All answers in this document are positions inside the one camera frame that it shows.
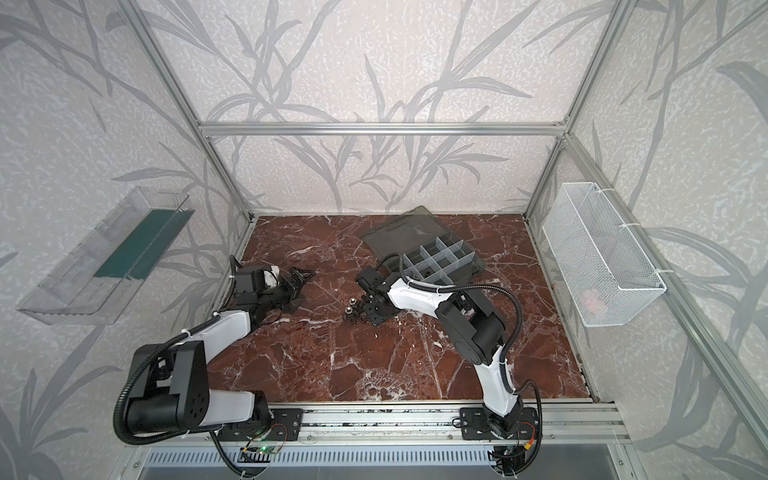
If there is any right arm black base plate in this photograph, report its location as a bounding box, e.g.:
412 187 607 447
454 407 540 441

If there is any small electronics board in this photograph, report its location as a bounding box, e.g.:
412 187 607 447
239 445 271 464

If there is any aluminium frame back crossbar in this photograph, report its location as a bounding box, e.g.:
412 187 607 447
198 122 565 137

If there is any grey compartment organizer box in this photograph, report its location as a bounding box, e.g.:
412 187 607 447
362 206 486 286

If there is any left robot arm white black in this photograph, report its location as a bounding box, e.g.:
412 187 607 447
113 263 315 445

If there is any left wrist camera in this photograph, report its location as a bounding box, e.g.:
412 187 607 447
263 265 280 289

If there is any aluminium front rail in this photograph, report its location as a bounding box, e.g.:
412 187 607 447
122 400 631 448

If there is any white wire mesh basket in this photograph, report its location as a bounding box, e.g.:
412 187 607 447
543 182 667 327

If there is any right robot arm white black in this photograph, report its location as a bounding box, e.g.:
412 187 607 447
344 267 523 423

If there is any clear acrylic wall shelf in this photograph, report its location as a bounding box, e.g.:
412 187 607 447
18 187 195 325

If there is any pink object in basket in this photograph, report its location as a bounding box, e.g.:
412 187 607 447
581 289 607 315

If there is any left black corrugated cable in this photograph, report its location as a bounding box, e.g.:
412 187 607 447
112 317 223 446

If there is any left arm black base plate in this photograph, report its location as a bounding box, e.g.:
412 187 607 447
217 408 304 442

